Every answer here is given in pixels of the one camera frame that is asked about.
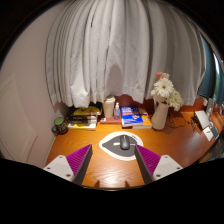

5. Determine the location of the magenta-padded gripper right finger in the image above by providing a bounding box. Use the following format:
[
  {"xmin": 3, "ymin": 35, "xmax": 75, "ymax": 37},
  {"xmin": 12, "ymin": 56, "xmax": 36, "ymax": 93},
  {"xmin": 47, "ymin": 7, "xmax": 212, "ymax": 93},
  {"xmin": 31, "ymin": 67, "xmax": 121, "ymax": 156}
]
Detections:
[{"xmin": 133, "ymin": 144, "xmax": 184, "ymax": 186}]

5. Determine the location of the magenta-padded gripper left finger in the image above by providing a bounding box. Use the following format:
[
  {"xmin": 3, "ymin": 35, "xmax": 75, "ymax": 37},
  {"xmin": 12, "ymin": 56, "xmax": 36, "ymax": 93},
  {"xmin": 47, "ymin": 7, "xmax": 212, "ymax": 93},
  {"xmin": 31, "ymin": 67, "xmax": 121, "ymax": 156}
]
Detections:
[{"xmin": 43, "ymin": 143, "xmax": 94, "ymax": 186}]

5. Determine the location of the black computer mouse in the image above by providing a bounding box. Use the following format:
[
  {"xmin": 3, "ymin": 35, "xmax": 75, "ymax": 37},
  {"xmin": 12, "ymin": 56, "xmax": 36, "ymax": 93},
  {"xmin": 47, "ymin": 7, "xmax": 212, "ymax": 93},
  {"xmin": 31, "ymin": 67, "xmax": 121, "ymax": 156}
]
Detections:
[{"xmin": 119, "ymin": 134, "xmax": 131, "ymax": 151}]

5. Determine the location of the white and grey mouse pad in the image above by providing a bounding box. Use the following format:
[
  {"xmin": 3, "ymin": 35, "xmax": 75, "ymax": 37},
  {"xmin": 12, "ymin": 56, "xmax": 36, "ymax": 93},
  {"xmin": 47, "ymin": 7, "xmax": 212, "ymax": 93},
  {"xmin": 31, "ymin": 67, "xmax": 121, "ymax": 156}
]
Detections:
[{"xmin": 98, "ymin": 130, "xmax": 145, "ymax": 162}]

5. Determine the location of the yellow and white book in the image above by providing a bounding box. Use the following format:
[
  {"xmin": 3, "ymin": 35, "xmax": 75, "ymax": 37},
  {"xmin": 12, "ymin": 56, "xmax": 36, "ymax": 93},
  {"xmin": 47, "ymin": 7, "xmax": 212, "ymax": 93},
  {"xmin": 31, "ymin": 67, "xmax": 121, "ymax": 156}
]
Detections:
[{"xmin": 67, "ymin": 121, "xmax": 99, "ymax": 131}]

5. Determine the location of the dark mug with green inside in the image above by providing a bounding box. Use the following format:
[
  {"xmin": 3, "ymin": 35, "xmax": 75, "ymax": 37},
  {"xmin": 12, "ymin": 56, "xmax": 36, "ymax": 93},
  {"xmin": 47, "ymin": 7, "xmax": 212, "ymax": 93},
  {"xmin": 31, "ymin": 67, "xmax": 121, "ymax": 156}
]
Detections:
[{"xmin": 51, "ymin": 116, "xmax": 70, "ymax": 136}]

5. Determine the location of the orange book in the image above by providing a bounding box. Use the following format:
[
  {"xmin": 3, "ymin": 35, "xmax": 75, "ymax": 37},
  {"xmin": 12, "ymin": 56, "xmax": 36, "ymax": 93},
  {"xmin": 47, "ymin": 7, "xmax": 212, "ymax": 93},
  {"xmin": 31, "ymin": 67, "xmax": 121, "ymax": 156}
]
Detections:
[{"xmin": 133, "ymin": 111, "xmax": 154, "ymax": 130}]

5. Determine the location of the white pitcher vase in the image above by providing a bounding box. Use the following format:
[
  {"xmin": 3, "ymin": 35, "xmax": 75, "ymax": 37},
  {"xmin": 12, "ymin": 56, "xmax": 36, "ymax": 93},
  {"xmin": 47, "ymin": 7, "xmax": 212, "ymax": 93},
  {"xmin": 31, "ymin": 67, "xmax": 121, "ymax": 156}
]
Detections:
[{"xmin": 150, "ymin": 101, "xmax": 171, "ymax": 131}]

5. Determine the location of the blue book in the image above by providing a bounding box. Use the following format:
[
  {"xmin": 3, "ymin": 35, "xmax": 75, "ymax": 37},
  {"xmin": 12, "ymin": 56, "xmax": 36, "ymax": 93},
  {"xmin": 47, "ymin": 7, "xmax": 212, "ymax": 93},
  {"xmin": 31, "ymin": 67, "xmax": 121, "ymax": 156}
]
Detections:
[{"xmin": 120, "ymin": 105, "xmax": 145, "ymax": 128}]

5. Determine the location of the yellow and black book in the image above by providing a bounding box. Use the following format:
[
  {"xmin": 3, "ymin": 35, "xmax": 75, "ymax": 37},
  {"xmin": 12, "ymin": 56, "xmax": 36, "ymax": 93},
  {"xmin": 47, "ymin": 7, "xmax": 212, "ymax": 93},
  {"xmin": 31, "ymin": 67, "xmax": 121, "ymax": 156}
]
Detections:
[{"xmin": 67, "ymin": 105, "xmax": 103, "ymax": 118}]

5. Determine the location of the red book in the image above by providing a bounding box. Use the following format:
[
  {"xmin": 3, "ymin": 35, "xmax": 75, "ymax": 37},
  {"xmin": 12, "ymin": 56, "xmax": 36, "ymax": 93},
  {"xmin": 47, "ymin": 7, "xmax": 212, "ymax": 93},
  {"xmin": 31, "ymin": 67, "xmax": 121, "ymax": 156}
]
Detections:
[{"xmin": 98, "ymin": 114, "xmax": 123, "ymax": 126}]

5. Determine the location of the clear spray bottle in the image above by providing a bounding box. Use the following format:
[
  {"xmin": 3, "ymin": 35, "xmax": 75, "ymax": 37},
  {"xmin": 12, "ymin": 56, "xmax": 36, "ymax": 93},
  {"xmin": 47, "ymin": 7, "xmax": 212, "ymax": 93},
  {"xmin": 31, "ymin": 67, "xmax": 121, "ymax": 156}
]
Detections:
[{"xmin": 113, "ymin": 101, "xmax": 121, "ymax": 121}]

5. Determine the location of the cream tumbler with lid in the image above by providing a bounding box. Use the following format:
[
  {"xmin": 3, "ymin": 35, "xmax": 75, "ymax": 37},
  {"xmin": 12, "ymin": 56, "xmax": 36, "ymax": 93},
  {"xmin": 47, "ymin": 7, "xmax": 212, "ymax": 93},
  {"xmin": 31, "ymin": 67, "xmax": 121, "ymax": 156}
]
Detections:
[{"xmin": 102, "ymin": 95, "xmax": 117, "ymax": 120}]

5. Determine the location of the white flat device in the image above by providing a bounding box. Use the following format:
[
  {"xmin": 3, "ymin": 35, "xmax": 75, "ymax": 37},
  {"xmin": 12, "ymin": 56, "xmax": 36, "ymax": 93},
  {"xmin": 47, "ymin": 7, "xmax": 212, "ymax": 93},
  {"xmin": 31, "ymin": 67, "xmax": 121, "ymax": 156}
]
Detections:
[{"xmin": 193, "ymin": 109, "xmax": 212, "ymax": 131}]

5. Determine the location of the white flower bunch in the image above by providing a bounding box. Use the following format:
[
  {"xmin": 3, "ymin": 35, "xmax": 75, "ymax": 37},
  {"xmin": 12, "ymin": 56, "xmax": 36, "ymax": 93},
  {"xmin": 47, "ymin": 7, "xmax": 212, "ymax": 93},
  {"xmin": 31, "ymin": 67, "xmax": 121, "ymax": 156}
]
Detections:
[{"xmin": 149, "ymin": 71, "xmax": 185, "ymax": 112}]

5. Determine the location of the dark teal curtain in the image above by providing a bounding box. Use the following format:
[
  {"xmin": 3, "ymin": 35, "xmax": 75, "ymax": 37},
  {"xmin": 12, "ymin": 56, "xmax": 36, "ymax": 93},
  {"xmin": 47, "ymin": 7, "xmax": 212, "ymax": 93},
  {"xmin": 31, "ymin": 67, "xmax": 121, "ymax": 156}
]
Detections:
[{"xmin": 196, "ymin": 33, "xmax": 224, "ymax": 105}]

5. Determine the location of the white curtain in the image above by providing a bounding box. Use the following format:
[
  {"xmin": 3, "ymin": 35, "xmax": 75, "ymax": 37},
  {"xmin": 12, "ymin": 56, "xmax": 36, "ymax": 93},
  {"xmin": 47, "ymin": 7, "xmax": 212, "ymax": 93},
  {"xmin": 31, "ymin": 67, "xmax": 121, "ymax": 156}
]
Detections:
[{"xmin": 44, "ymin": 0, "xmax": 208, "ymax": 109}]

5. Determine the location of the black cable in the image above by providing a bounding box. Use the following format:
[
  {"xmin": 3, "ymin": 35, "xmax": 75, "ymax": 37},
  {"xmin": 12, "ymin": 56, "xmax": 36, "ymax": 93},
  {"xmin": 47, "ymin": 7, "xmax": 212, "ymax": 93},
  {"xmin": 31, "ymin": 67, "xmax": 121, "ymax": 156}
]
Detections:
[{"xmin": 165, "ymin": 111, "xmax": 188, "ymax": 130}]

